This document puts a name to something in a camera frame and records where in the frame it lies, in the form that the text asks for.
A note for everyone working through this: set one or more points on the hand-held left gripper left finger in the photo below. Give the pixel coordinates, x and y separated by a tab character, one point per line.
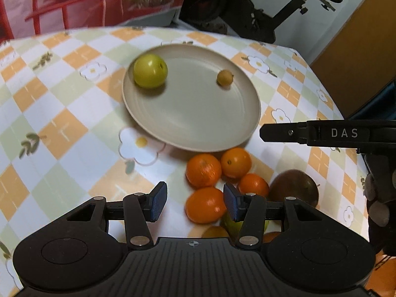
157	202

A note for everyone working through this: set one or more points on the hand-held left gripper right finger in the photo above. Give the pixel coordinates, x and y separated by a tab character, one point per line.
232	202

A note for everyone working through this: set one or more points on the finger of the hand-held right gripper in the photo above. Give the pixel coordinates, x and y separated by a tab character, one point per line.
281	133

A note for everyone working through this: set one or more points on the orange tangerine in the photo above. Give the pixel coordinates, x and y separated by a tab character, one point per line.
235	162
254	185
204	205
269	237
203	170

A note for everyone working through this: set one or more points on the yellow citrus fruit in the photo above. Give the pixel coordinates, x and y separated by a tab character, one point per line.
215	232

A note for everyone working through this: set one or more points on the dark red apple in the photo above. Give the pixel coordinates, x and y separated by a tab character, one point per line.
294	185

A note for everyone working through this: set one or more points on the beige round plate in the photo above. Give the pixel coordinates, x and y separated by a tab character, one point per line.
191	111

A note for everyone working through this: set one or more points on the person's right hand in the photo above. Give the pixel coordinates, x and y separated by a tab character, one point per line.
380	213

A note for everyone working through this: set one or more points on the dark bin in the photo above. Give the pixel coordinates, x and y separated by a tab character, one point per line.
380	102

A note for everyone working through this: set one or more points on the wooden door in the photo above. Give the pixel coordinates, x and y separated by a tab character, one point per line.
355	68

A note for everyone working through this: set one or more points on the small tan round fruit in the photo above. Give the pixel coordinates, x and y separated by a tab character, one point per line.
225	78

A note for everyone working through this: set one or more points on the black exercise bike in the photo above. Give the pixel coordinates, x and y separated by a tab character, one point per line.
247	15

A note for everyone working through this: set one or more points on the checked flower tablecloth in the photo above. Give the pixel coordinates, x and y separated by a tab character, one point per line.
62	114

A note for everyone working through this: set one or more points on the yellowish green apple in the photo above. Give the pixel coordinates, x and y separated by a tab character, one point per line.
150	70

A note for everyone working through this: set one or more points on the printed red backdrop cloth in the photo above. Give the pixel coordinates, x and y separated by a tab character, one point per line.
92	0

